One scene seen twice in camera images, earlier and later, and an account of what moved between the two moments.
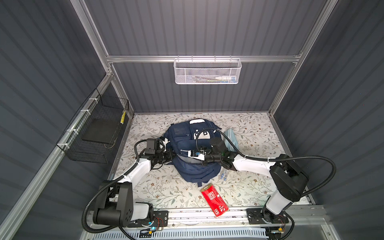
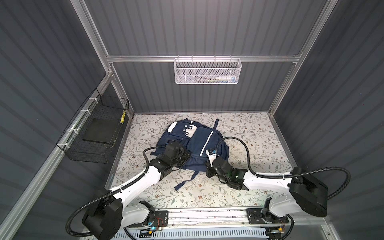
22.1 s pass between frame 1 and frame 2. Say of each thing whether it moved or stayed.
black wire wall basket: stayed
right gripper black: moved
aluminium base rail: stayed
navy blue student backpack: moved
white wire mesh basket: stayed
